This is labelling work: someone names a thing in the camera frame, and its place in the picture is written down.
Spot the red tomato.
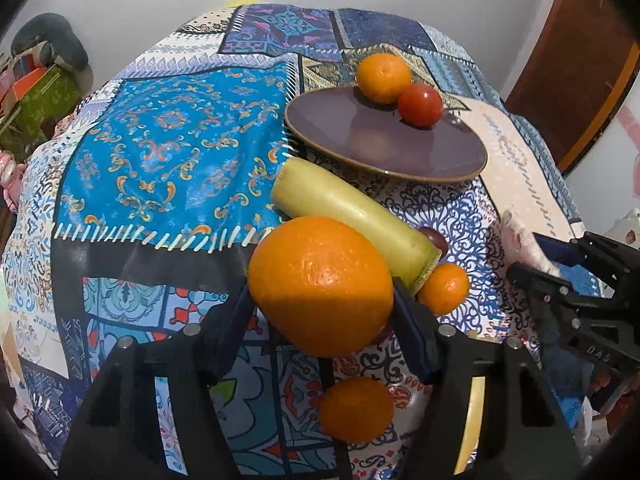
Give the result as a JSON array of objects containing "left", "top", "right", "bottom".
[{"left": 397, "top": 84, "right": 445, "bottom": 129}]

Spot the white patterned cloth strip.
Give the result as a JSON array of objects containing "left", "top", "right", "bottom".
[{"left": 462, "top": 96, "right": 578, "bottom": 277}]

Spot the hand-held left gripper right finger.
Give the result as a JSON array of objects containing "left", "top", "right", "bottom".
[{"left": 391, "top": 276, "right": 584, "bottom": 480}]

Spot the blue patterned tablecloth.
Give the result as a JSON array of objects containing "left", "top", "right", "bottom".
[{"left": 0, "top": 3, "right": 606, "bottom": 480}]

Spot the purple plate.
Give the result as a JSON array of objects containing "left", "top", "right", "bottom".
[{"left": 284, "top": 85, "right": 489, "bottom": 184}]

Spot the dark green cushion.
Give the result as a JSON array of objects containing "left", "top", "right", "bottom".
[{"left": 10, "top": 13, "right": 92, "bottom": 73}]

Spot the medium orange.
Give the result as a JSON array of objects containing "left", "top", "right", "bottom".
[{"left": 356, "top": 53, "right": 413, "bottom": 106}]

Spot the pale green cucumber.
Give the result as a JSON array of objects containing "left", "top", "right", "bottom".
[{"left": 270, "top": 157, "right": 441, "bottom": 296}]

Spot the yellow object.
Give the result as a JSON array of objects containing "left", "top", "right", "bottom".
[{"left": 452, "top": 374, "right": 487, "bottom": 476}]

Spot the small tangerine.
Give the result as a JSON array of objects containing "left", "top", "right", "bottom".
[
  {"left": 417, "top": 262, "right": 471, "bottom": 317},
  {"left": 318, "top": 376, "right": 396, "bottom": 445}
]

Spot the large orange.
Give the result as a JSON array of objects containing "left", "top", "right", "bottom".
[{"left": 247, "top": 216, "right": 395, "bottom": 359}]

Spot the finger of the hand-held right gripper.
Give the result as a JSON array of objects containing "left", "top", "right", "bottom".
[
  {"left": 506, "top": 262, "right": 640, "bottom": 313},
  {"left": 533, "top": 231, "right": 640, "bottom": 283}
]

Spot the dark purple plum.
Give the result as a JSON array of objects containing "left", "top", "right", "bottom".
[{"left": 417, "top": 226, "right": 450, "bottom": 262}]

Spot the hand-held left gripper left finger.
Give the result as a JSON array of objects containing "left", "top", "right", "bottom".
[{"left": 59, "top": 282, "right": 257, "bottom": 480}]

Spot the green patterned fabric bundle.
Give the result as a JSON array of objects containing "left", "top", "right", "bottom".
[{"left": 0, "top": 52, "right": 85, "bottom": 163}]

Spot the pink toy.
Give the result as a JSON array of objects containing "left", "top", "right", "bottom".
[{"left": 0, "top": 151, "right": 22, "bottom": 212}]

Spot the brown wooden door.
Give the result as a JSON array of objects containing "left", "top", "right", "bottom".
[{"left": 505, "top": 0, "right": 640, "bottom": 173}]

